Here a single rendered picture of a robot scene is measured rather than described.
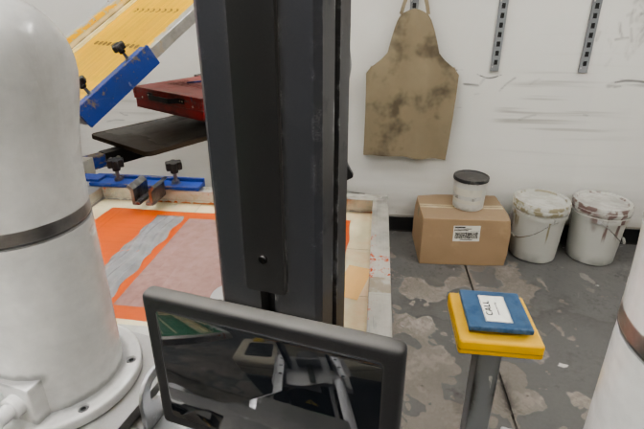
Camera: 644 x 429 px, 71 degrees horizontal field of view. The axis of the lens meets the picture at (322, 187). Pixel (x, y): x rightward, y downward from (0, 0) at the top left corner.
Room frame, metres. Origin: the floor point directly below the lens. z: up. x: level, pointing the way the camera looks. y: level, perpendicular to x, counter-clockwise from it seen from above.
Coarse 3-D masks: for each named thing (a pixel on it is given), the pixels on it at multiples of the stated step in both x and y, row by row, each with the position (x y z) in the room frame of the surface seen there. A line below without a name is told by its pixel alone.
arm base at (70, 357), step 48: (48, 240) 0.27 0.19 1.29; (96, 240) 0.31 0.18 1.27; (0, 288) 0.26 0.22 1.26; (48, 288) 0.27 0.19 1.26; (96, 288) 0.30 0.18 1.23; (0, 336) 0.26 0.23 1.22; (48, 336) 0.26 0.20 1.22; (96, 336) 0.29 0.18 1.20; (0, 384) 0.25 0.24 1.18; (48, 384) 0.26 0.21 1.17; (96, 384) 0.28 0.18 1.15
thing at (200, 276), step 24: (144, 264) 0.78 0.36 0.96; (168, 264) 0.78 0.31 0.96; (192, 264) 0.78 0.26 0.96; (216, 264) 0.78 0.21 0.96; (120, 288) 0.69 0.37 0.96; (144, 288) 0.69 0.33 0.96; (168, 288) 0.69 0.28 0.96; (192, 288) 0.69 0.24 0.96; (216, 288) 0.69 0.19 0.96; (120, 312) 0.63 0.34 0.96; (144, 312) 0.63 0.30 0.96
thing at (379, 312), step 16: (96, 192) 1.07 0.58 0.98; (112, 192) 1.10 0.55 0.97; (128, 192) 1.09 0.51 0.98; (176, 192) 1.08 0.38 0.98; (192, 192) 1.07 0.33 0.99; (208, 192) 1.07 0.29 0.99; (352, 208) 1.02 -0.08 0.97; (368, 208) 1.02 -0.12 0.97; (384, 208) 0.97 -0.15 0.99; (384, 224) 0.88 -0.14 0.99; (384, 240) 0.81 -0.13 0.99; (384, 256) 0.75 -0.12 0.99; (384, 272) 0.69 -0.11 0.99; (368, 288) 0.65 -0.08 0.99; (384, 288) 0.64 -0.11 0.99; (368, 304) 0.60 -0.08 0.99; (384, 304) 0.60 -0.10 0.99; (368, 320) 0.56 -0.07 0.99; (384, 320) 0.56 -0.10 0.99
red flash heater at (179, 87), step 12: (144, 84) 2.00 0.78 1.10; (156, 84) 2.00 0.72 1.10; (168, 84) 2.00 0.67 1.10; (180, 84) 1.99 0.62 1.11; (192, 84) 2.00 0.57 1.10; (144, 96) 1.92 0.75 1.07; (156, 96) 1.86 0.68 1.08; (168, 96) 1.81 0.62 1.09; (180, 96) 1.76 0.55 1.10; (192, 96) 1.74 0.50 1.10; (156, 108) 1.88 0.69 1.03; (168, 108) 1.83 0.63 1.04; (180, 108) 1.78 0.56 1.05; (192, 108) 1.73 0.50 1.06; (204, 120) 1.70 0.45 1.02
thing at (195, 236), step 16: (112, 208) 1.04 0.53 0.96; (128, 208) 1.04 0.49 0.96; (96, 224) 0.95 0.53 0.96; (112, 224) 0.95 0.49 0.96; (128, 224) 0.95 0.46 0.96; (144, 224) 0.95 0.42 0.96; (192, 224) 0.95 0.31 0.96; (208, 224) 0.95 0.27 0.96; (112, 240) 0.87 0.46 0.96; (128, 240) 0.87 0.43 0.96; (176, 240) 0.87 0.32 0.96; (192, 240) 0.87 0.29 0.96; (208, 240) 0.87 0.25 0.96; (192, 256) 0.81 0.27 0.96; (208, 256) 0.81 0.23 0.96
